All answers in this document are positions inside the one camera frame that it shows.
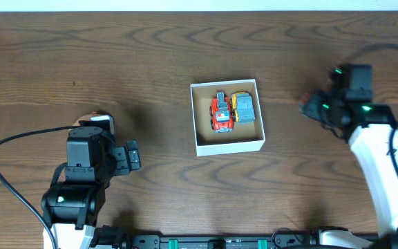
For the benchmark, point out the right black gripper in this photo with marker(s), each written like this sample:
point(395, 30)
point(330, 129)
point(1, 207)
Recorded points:
point(312, 108)

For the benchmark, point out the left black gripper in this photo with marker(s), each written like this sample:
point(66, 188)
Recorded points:
point(126, 156)

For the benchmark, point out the yellow grey toy dump truck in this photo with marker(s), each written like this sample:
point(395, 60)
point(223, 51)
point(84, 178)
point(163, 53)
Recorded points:
point(242, 107)

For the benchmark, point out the red toy fire truck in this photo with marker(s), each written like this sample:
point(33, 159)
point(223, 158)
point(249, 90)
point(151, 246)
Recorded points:
point(220, 112)

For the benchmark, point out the red round toy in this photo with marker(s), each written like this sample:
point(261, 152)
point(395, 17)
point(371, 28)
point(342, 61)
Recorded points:
point(304, 99)

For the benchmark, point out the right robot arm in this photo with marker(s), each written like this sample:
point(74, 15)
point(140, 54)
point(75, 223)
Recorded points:
point(371, 132)

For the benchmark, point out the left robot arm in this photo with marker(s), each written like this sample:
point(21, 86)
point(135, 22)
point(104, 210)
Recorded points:
point(78, 189)

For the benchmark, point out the brown plush toy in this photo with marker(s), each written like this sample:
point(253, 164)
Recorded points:
point(86, 117)

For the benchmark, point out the white cardboard box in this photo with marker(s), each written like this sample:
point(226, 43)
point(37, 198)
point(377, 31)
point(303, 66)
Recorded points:
point(244, 138)

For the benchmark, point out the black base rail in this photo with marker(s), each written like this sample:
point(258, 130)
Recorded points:
point(202, 242)

